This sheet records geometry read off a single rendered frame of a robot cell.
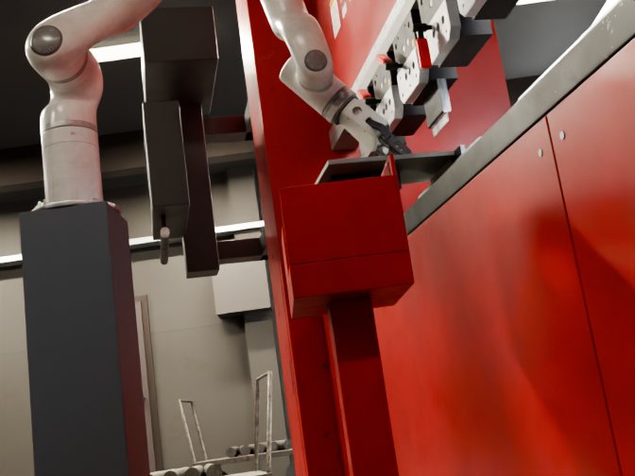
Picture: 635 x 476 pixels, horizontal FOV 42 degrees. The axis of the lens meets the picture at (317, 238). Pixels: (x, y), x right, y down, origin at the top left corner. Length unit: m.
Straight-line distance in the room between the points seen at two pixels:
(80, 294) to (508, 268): 0.89
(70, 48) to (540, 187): 1.13
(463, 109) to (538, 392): 1.79
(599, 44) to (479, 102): 1.93
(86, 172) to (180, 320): 7.62
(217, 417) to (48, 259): 7.58
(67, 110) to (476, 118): 1.47
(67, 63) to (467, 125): 1.43
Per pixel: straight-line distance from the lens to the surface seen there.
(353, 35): 2.33
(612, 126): 0.94
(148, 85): 3.07
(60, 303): 1.73
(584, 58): 0.99
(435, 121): 1.84
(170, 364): 9.37
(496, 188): 1.21
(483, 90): 2.90
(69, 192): 1.81
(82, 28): 1.91
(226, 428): 9.25
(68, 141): 1.85
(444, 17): 1.67
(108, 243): 1.73
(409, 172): 1.78
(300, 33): 1.77
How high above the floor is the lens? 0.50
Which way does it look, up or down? 13 degrees up
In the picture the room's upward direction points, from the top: 8 degrees counter-clockwise
